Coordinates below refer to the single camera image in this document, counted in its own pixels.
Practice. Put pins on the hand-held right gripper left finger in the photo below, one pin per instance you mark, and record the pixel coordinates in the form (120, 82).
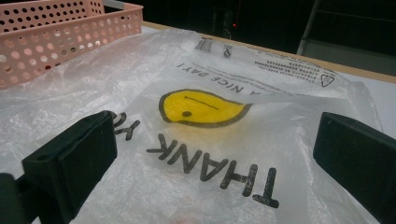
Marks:
(77, 161)

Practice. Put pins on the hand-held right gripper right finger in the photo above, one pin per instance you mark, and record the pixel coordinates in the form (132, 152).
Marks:
(358, 161)

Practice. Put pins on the white metal frame desk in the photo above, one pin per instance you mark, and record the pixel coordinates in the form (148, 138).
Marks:
(342, 57)

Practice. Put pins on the pink perforated plastic basket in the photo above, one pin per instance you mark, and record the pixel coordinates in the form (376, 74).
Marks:
(46, 46)

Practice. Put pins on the clear plastic bag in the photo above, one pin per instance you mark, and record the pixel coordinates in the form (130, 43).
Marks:
(280, 140)

